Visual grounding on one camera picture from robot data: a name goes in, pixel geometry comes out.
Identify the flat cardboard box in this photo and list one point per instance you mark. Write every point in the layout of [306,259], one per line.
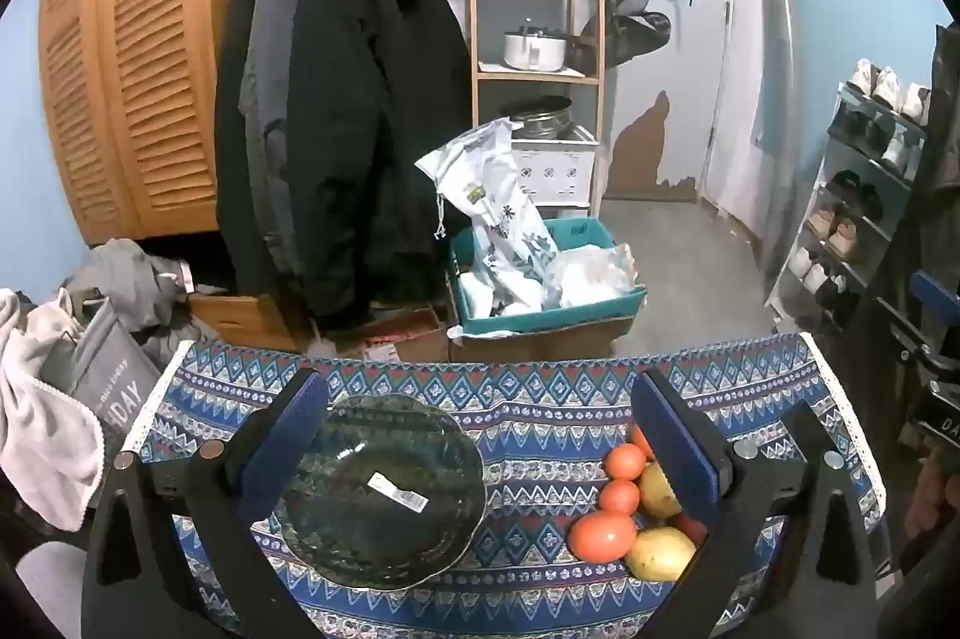
[397,331]

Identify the teal box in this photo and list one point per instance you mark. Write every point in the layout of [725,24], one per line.
[555,316]

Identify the grey clothing pile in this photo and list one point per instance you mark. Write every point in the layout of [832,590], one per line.
[120,271]

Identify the wooden louvered wardrobe door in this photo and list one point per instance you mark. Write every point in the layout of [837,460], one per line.
[150,46]

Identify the grey jacket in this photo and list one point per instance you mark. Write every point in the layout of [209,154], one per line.
[262,46]

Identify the wooden shelf rack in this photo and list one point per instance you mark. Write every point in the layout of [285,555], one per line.
[474,9]

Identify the dark hanging bag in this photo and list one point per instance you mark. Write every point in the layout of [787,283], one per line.
[622,20]

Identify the large orange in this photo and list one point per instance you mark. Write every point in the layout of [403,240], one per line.
[601,535]

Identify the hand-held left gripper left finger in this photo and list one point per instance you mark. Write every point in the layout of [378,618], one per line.
[296,436]

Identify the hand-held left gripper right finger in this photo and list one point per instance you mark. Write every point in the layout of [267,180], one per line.
[675,436]

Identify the dark green glass plate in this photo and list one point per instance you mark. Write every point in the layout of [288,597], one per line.
[360,534]

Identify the white patterned storage box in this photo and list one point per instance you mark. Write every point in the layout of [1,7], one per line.
[551,174]

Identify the black coat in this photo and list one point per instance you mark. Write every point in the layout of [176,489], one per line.
[352,121]

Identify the white printed plastic bag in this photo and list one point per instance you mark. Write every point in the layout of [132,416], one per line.
[487,174]

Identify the blue patterned tablecloth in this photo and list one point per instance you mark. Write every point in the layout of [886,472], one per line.
[540,429]

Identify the small orange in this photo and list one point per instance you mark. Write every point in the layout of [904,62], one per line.
[625,461]
[619,496]

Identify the yellow apple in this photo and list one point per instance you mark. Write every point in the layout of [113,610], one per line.
[660,553]
[656,489]

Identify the white door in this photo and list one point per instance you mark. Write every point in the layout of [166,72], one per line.
[675,46]

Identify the grey metal shoe rack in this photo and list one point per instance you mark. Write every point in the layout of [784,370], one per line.
[825,159]

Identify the person's right hand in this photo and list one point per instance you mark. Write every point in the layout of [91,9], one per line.
[930,496]

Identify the round metal pot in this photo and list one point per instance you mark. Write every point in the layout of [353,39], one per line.
[536,118]

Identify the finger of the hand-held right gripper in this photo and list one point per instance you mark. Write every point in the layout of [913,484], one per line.
[930,292]

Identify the rows of shoes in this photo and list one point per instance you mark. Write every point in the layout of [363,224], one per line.
[885,84]

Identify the brown cardboard box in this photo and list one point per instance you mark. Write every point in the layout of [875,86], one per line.
[540,343]

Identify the clear plastic bag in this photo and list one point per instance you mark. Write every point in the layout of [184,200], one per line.
[592,275]

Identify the medium orange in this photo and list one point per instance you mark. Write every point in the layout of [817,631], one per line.
[640,438]

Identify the white pot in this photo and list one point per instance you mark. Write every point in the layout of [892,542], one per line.
[532,52]

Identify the red apple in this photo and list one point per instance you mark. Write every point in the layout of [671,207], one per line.
[688,525]

